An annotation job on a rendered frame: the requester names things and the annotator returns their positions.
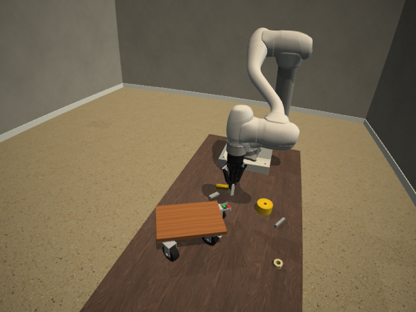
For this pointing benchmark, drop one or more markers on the yellow rectangular bar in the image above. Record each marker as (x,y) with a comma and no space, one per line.
(220,186)

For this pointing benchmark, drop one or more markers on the wooden dolly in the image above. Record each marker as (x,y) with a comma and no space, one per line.
(189,221)

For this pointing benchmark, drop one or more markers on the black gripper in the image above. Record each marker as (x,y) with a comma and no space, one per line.
(235,171)

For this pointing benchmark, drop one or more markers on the yellow disc with center hole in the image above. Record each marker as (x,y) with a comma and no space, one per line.
(264,206)

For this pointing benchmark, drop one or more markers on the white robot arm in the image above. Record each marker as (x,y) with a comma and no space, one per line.
(275,131)

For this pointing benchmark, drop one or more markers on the light grey flat bar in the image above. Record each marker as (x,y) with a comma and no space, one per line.
(279,222)

